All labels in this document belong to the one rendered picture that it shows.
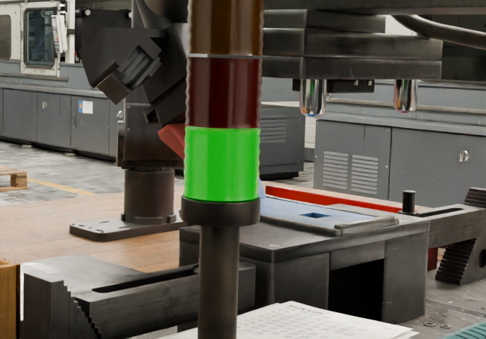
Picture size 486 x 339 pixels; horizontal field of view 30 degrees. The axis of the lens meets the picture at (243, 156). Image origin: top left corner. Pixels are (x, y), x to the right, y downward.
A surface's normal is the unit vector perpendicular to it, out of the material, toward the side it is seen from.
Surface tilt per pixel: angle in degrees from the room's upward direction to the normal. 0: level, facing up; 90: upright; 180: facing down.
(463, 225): 90
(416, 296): 90
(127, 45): 61
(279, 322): 1
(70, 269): 0
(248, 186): 76
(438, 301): 0
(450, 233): 90
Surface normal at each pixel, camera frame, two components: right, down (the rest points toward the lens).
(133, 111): 0.16, -0.07
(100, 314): 0.71, 0.10
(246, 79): 0.55, -0.14
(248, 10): 0.54, 0.35
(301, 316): 0.02, -0.99
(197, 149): -0.63, -0.18
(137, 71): 0.63, -0.40
